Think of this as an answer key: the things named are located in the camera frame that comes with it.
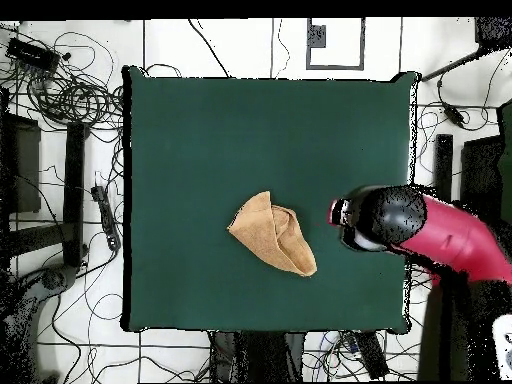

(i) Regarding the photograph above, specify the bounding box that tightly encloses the black upright bar stand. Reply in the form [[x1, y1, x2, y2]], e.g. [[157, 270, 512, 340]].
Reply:
[[434, 133, 455, 201], [61, 121, 91, 269]]

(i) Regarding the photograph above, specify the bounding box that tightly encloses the black power strip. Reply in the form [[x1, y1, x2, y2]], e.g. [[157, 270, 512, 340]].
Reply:
[[90, 184, 122, 252]]

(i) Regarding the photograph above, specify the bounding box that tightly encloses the grey curved base foot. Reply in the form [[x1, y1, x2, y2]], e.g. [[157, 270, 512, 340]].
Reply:
[[0, 263, 79, 383]]

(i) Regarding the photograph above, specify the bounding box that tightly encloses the tan terry towel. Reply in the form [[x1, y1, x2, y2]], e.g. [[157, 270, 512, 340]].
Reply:
[[226, 190, 318, 278]]

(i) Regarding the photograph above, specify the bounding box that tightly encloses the tangle of black cables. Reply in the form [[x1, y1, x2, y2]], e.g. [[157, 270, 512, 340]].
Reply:
[[0, 23, 125, 133]]

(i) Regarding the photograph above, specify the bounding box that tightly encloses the black electronics box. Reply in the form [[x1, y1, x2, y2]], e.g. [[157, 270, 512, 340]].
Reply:
[[5, 36, 61, 73]]

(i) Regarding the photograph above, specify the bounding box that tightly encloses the dark green table cloth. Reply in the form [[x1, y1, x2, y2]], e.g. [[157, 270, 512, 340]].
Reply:
[[121, 65, 419, 334]]

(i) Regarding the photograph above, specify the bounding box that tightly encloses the dark tripod rod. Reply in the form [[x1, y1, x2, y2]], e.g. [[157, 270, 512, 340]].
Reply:
[[419, 16, 512, 83]]

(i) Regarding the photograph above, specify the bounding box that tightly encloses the dark flat box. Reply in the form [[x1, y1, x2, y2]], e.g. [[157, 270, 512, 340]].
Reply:
[[0, 113, 42, 215], [459, 135, 505, 217]]

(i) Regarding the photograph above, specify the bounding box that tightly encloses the dark grey power adapter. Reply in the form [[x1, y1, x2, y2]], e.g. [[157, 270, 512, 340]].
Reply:
[[441, 103, 467, 129]]

